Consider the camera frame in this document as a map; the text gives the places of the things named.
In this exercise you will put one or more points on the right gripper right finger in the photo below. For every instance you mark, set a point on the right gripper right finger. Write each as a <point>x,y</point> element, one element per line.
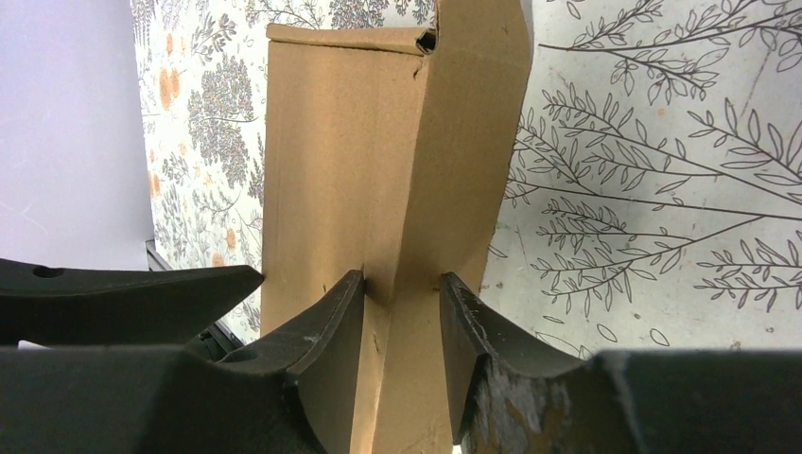
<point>509,392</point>

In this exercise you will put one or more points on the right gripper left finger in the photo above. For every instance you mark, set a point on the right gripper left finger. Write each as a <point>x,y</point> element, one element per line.
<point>292,391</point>

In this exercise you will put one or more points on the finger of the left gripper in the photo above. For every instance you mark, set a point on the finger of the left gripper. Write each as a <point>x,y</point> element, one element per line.
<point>60,306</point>

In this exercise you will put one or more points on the brown cardboard box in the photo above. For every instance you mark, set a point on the brown cardboard box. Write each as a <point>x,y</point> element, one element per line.
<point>387,151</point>

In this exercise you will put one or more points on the floral patterned table mat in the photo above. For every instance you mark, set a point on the floral patterned table mat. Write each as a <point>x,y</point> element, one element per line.
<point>653,199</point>

